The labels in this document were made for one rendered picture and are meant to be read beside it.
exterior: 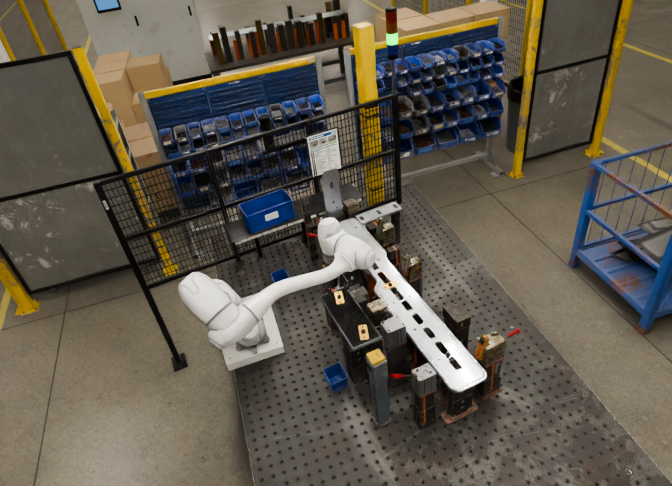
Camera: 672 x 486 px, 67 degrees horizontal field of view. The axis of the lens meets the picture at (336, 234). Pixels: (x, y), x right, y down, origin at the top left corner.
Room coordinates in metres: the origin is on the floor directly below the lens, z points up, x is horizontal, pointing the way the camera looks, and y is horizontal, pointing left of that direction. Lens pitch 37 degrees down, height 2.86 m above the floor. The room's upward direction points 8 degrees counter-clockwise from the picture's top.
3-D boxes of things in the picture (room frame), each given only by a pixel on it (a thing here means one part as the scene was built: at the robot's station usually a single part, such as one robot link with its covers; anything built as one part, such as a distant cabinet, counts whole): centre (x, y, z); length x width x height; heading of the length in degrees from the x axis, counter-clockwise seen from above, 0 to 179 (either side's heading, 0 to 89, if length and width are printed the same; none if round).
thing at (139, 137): (4.96, 2.02, 0.52); 1.21 x 0.81 x 1.05; 16
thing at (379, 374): (1.38, -0.09, 0.92); 0.08 x 0.08 x 0.44; 20
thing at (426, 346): (1.93, -0.26, 1.00); 1.38 x 0.22 x 0.02; 20
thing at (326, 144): (2.94, 0.00, 1.30); 0.23 x 0.02 x 0.31; 110
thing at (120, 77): (6.35, 2.22, 0.52); 1.20 x 0.80 x 1.05; 9
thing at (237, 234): (2.73, 0.25, 1.02); 0.90 x 0.22 x 0.03; 110
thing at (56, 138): (3.46, 2.10, 1.00); 1.34 x 0.14 x 2.00; 102
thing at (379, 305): (1.75, -0.15, 0.89); 0.13 x 0.11 x 0.38; 110
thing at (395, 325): (1.58, -0.20, 0.90); 0.13 x 0.10 x 0.41; 110
